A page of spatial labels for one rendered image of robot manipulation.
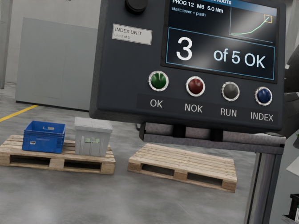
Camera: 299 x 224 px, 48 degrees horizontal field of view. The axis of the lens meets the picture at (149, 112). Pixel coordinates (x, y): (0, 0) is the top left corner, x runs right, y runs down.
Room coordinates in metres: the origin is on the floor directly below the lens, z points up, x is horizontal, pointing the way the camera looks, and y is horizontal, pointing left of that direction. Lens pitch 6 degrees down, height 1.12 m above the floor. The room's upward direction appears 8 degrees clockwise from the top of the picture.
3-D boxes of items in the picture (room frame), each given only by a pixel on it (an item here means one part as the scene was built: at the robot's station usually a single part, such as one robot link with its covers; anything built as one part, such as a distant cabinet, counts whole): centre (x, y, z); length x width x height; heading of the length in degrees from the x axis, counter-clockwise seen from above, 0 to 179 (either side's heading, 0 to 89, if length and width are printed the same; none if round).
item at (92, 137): (3.84, 0.62, 0.31); 0.60 x 0.42 x 0.33; 12
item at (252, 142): (0.53, -0.11, 1.04); 0.24 x 0.03 x 0.03; 105
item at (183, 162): (4.11, -0.53, 0.07); 1.20 x 1.00 x 0.15; 79
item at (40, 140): (3.74, 1.11, 0.25); 0.60 x 0.41 x 0.22; 12
